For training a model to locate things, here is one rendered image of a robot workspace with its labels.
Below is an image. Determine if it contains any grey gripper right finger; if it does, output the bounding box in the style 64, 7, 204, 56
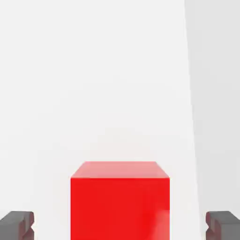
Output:
205, 210, 240, 240

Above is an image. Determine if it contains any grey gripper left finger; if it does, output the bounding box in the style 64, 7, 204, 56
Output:
0, 210, 35, 240

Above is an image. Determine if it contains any small red cube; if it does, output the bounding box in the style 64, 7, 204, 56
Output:
70, 160, 171, 240

